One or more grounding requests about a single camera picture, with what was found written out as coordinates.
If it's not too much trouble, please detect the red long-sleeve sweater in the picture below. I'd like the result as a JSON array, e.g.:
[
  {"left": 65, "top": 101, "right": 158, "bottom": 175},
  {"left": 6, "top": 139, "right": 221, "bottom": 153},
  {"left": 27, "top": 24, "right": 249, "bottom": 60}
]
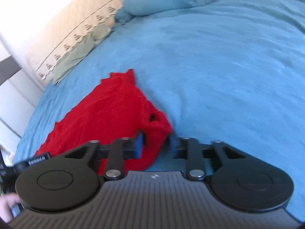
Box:
[{"left": 35, "top": 69, "right": 172, "bottom": 171}]

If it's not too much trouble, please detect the person's left hand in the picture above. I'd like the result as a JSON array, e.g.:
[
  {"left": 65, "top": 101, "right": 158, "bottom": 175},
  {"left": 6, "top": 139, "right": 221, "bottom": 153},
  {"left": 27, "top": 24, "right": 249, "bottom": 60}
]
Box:
[{"left": 0, "top": 193, "right": 21, "bottom": 223}]

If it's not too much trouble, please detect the white wardrobe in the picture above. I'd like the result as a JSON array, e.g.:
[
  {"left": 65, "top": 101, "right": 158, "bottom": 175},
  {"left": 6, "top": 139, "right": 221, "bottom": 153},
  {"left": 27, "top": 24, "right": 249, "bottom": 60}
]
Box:
[{"left": 0, "top": 56, "right": 42, "bottom": 166}]

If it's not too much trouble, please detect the blue bed sheet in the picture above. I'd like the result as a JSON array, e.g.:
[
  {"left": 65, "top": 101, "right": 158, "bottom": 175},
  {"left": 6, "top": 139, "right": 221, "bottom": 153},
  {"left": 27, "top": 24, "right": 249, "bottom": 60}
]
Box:
[{"left": 14, "top": 0, "right": 304, "bottom": 220}]

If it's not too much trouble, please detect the green pillow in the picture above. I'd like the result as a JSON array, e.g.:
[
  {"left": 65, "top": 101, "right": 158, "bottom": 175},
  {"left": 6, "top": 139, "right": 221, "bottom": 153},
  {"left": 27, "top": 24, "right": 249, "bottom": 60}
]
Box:
[{"left": 52, "top": 24, "right": 111, "bottom": 85}]

